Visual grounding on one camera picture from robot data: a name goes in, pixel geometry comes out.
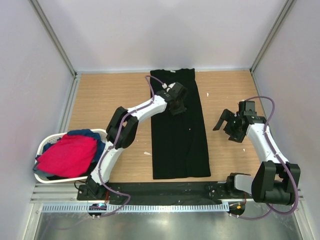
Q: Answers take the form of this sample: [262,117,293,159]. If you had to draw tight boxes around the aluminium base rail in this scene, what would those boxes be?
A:
[29,181,305,204]

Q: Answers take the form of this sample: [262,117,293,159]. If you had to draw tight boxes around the white perforated laundry basket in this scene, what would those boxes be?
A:
[34,128,111,185]

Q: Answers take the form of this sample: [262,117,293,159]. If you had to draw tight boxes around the aluminium frame post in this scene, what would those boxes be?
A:
[29,0,77,78]
[250,0,297,72]

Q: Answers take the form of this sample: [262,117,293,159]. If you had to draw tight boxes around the left aluminium frame post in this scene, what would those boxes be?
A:
[29,0,77,78]

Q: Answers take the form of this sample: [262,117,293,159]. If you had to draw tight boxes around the blue t shirt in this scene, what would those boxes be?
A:
[36,129,107,163]

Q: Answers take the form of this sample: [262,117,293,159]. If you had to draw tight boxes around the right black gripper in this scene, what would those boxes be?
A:
[213,109,245,143]

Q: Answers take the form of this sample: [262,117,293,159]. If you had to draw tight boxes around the grey t shirt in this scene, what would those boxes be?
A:
[32,165,50,177]

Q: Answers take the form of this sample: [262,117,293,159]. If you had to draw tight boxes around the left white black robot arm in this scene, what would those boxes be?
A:
[78,82,188,200]

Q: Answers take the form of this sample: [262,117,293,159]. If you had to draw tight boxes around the right aluminium frame post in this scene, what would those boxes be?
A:
[250,0,297,72]

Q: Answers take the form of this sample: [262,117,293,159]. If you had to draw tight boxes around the slotted grey cable duct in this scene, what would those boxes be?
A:
[41,202,229,214]

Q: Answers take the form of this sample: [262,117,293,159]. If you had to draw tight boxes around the black t shirt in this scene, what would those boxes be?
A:
[150,68,211,180]

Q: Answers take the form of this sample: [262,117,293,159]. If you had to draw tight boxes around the pink t shirt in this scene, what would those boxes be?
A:
[36,134,97,178]

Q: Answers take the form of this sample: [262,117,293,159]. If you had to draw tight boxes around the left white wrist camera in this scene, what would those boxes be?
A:
[161,82,176,92]

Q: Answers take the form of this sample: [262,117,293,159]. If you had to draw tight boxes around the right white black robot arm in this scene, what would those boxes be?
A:
[213,99,301,206]

